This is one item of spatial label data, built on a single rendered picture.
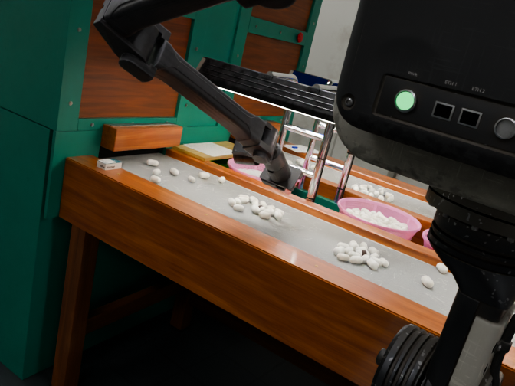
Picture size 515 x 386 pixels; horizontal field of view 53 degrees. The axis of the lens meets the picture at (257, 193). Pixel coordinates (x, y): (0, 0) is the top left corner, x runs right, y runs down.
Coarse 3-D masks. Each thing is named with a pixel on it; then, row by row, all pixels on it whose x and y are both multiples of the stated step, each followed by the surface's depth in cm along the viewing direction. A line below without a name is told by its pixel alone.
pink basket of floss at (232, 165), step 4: (228, 160) 183; (232, 160) 187; (228, 164) 178; (232, 164) 187; (236, 164) 190; (240, 164) 192; (260, 164) 195; (232, 168) 175; (236, 168) 174; (240, 168) 191; (252, 168) 194; (256, 168) 195; (240, 172) 173; (244, 172) 172; (248, 176) 171; (252, 176) 171; (256, 176) 171; (260, 180) 171; (296, 184) 181
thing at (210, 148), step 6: (186, 144) 188; (192, 144) 190; (198, 144) 192; (204, 144) 194; (210, 144) 196; (216, 144) 199; (198, 150) 183; (204, 150) 185; (210, 150) 187; (216, 150) 189; (222, 150) 191; (228, 150) 194
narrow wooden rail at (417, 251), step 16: (192, 160) 175; (224, 176) 169; (240, 176) 168; (272, 192) 160; (304, 208) 155; (320, 208) 154; (336, 224) 150; (352, 224) 148; (368, 224) 150; (384, 240) 143; (400, 240) 143; (416, 256) 139; (432, 256) 137
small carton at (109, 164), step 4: (100, 160) 144; (104, 160) 144; (108, 160) 145; (112, 160) 146; (116, 160) 147; (100, 164) 143; (104, 164) 142; (108, 164) 143; (112, 164) 144; (116, 164) 145; (120, 164) 147; (104, 168) 142; (108, 168) 143; (112, 168) 145; (116, 168) 146
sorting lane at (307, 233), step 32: (128, 160) 166; (160, 160) 174; (192, 192) 149; (224, 192) 156; (256, 192) 163; (256, 224) 136; (288, 224) 142; (320, 224) 148; (320, 256) 126; (384, 256) 136; (416, 288) 120; (448, 288) 125
